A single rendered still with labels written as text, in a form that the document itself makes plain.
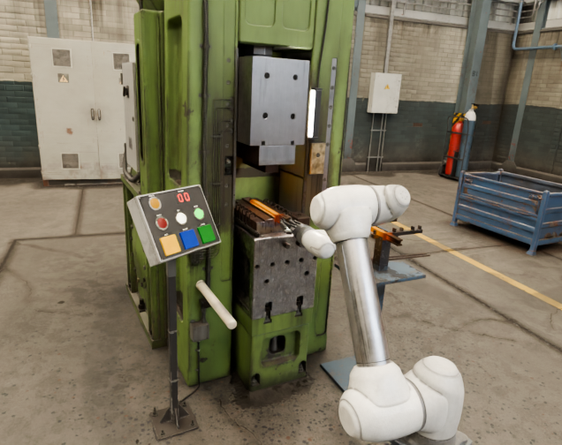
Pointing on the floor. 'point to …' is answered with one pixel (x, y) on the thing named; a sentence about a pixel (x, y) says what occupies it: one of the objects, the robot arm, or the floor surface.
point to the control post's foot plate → (163, 418)
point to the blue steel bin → (518, 207)
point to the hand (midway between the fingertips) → (283, 220)
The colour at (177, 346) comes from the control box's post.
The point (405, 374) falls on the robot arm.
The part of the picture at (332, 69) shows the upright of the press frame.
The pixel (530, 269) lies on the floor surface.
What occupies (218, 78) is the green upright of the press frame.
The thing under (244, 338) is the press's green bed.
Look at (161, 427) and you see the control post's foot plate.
